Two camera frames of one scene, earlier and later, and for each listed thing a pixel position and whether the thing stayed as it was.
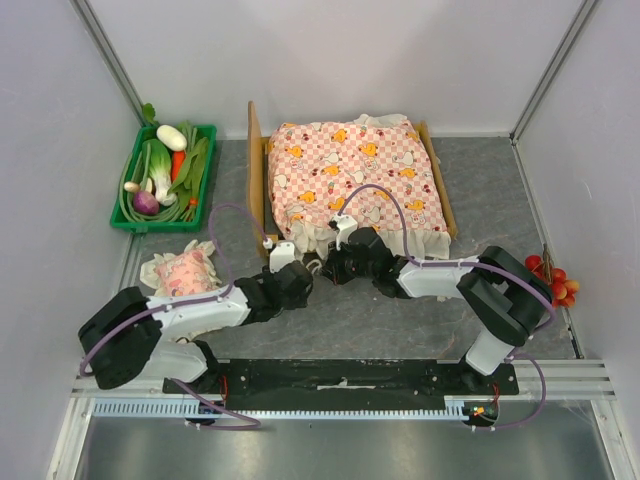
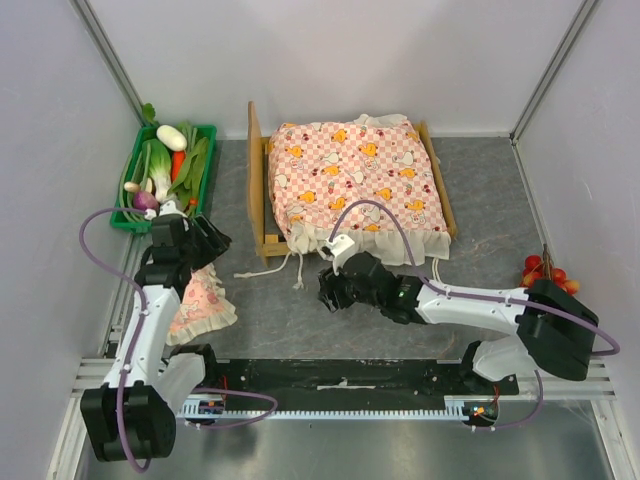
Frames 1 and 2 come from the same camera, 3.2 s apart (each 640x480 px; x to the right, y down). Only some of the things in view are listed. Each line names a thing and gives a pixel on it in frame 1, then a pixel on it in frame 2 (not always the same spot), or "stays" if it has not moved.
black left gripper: [298, 302] to [215, 243]
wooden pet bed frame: [260, 212] stays
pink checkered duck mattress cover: [315, 165] stays
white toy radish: [172, 138] stays
